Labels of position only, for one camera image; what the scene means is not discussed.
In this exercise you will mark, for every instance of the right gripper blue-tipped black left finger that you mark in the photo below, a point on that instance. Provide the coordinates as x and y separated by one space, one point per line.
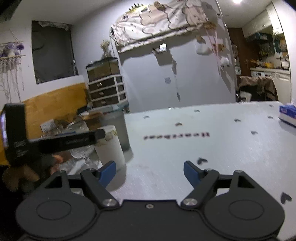
94 183

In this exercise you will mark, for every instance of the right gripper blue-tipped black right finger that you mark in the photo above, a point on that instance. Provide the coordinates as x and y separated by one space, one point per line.
202 181

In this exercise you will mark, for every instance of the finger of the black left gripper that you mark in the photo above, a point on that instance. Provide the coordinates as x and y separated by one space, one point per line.
55 144

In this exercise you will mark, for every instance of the white cup with cartoon print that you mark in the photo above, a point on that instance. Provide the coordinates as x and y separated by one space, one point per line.
109 148

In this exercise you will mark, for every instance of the frosted grey plastic cup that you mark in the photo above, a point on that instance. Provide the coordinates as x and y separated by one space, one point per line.
117 119

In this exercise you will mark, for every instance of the clear glass with yellow print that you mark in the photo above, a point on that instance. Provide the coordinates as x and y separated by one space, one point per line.
81 145

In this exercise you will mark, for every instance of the dark window curtain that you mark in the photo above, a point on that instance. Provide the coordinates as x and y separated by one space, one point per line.
52 51

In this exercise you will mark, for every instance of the white three-drawer storage unit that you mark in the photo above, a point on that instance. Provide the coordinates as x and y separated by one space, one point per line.
107 91

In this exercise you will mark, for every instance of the chair draped with brown cloth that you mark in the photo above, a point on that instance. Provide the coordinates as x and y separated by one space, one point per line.
261 88

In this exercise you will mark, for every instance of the glass fish tank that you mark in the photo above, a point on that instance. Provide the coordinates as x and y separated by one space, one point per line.
102 68

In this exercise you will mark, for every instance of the blue tissue box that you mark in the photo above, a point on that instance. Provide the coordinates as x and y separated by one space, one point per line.
288 114

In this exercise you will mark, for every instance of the dried flower vase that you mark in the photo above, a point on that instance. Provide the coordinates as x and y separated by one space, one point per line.
105 44

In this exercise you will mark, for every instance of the cartoon rabbit fabric hanging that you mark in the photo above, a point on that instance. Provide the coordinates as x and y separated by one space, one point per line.
147 24

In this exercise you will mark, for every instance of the purple plush wall hanging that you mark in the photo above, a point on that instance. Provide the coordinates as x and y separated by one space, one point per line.
11 50

